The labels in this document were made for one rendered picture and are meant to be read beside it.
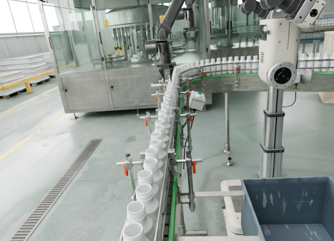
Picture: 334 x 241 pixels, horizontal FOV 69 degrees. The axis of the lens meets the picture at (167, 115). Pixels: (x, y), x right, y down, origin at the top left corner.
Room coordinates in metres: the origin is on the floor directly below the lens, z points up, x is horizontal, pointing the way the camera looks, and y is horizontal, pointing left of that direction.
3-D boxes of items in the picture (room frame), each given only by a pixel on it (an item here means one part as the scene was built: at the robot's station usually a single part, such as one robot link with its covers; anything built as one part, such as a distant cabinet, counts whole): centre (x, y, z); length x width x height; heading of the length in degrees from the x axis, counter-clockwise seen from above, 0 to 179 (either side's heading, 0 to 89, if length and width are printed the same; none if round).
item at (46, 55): (10.62, 4.91, 0.50); 1.23 x 1.05 x 1.00; 84
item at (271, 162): (1.45, -0.69, 0.49); 0.13 x 0.13 x 0.40; 84
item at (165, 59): (1.29, -0.02, 1.35); 0.10 x 0.07 x 0.07; 84
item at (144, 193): (0.46, 0.07, 1.08); 0.06 x 0.06 x 0.17
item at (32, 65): (9.14, 5.08, 0.50); 1.23 x 1.04 x 1.00; 84
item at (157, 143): (0.70, 0.04, 1.08); 0.06 x 0.06 x 0.17
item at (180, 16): (1.72, -0.18, 1.60); 0.12 x 0.09 x 0.12; 85
